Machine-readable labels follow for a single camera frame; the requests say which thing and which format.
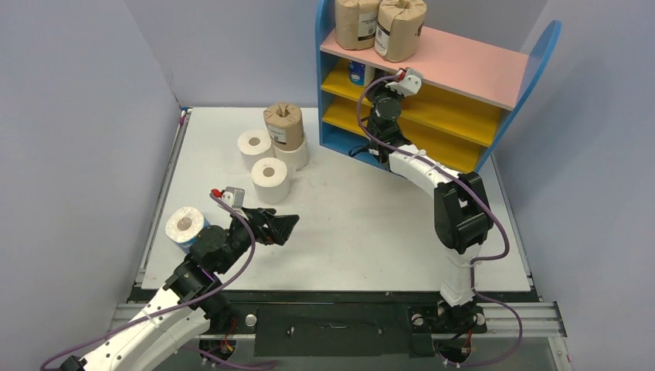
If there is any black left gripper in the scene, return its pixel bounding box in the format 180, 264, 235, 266
217, 206, 299, 274

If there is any blue plastic tissue roll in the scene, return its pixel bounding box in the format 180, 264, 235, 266
348, 60, 376, 87

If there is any brown roll cloud logo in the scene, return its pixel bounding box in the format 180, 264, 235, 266
374, 0, 427, 63

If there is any brown roll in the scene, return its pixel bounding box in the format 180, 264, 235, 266
263, 102, 304, 151
334, 0, 381, 50

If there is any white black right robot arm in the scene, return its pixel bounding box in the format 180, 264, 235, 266
362, 80, 493, 330

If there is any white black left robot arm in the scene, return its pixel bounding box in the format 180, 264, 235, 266
59, 208, 300, 370

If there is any colourful wooden shelf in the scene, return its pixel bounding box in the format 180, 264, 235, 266
315, 1, 562, 172

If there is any white paper roll under stack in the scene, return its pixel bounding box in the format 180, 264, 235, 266
273, 137, 309, 172

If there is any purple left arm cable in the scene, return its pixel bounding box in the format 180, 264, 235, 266
39, 190, 277, 371

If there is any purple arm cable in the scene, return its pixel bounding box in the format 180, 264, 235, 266
39, 190, 277, 371
356, 75, 524, 369

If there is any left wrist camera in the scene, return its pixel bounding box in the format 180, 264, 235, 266
210, 186, 246, 209

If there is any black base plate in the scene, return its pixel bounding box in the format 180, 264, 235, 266
127, 286, 487, 358

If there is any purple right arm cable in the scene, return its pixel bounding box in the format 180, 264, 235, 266
356, 75, 524, 369

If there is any aluminium rail frame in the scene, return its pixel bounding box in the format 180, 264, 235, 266
97, 107, 572, 371

